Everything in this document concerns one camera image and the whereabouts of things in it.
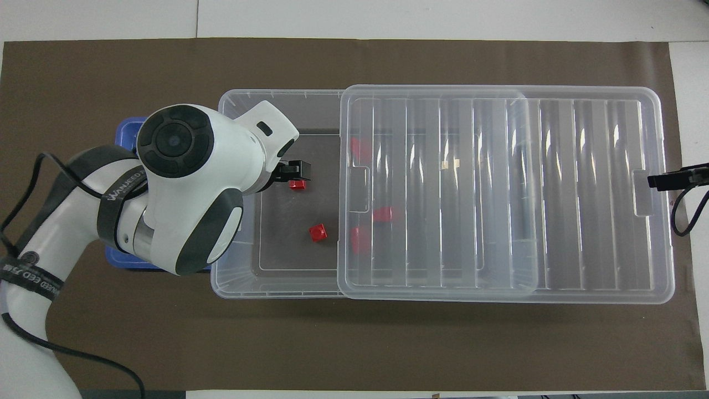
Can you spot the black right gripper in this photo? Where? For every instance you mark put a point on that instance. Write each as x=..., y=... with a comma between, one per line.
x=699, y=174

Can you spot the clear ribbed plastic lid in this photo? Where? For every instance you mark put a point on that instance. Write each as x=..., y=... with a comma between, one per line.
x=581, y=221

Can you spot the brown paper mat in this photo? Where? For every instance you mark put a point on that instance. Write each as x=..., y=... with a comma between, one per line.
x=166, y=332

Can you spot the blue plastic tray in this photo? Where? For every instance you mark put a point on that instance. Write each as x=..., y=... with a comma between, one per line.
x=119, y=257

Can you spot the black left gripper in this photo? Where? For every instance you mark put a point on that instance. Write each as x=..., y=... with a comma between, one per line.
x=291, y=168

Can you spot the clear plastic storage box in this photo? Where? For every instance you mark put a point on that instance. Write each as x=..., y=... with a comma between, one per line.
x=299, y=260

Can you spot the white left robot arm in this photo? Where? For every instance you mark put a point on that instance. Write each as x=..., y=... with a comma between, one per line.
x=183, y=183

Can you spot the red toy block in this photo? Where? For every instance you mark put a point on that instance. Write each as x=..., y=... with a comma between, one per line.
x=359, y=240
x=385, y=214
x=318, y=233
x=360, y=149
x=298, y=185

